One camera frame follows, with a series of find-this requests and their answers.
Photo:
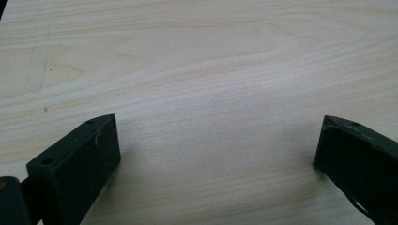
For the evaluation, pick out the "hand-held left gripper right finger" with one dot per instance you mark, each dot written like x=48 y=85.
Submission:
x=359 y=162

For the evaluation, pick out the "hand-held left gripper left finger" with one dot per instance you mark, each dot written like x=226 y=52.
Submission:
x=75 y=168

